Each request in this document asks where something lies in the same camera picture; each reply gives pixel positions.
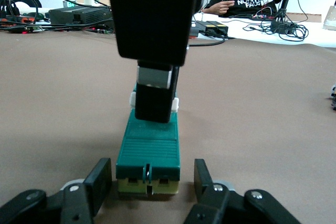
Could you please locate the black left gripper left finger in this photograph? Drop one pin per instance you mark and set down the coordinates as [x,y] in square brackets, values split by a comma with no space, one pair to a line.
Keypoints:
[78,203]

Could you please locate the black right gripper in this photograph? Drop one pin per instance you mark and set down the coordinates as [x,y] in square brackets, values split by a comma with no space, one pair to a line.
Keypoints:
[152,14]

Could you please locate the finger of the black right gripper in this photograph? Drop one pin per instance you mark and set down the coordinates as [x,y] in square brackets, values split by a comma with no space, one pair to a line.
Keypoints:
[152,100]

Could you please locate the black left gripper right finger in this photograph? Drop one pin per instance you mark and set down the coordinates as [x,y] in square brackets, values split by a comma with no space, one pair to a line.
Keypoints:
[218,205]

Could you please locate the green terminal block module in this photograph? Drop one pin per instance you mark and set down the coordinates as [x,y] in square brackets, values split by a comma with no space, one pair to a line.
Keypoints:
[149,150]

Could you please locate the bare forearm of seated person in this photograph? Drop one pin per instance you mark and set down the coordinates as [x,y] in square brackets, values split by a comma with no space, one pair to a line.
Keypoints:
[212,10]

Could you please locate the bare hand of seated person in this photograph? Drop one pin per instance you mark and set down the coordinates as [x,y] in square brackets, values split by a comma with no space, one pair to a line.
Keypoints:
[227,6]

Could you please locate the black power adapter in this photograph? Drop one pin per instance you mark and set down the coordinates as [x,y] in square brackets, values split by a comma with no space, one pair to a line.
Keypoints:
[202,26]
[219,26]

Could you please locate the brown paper table cover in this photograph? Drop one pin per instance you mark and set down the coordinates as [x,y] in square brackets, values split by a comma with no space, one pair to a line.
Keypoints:
[249,129]

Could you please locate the black power supply box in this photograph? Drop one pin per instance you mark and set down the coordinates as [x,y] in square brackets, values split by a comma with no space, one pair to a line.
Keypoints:
[78,16]

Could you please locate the green digit display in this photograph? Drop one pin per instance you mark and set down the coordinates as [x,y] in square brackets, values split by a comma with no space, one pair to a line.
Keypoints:
[69,4]

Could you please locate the circuit board with red light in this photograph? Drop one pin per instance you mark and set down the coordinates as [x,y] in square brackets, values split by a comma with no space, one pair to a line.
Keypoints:
[23,30]

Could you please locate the flat cardboard strip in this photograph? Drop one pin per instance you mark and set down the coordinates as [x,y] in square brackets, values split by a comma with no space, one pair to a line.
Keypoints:
[309,17]

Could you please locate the white table cloth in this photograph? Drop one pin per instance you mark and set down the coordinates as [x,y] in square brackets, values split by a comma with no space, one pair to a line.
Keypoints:
[317,35]

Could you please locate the orange black hand tool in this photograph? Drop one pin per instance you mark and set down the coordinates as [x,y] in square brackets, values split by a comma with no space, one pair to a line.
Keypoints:
[23,20]

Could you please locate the clear plastic container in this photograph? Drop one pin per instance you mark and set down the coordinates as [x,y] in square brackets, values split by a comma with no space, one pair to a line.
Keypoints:
[330,16]

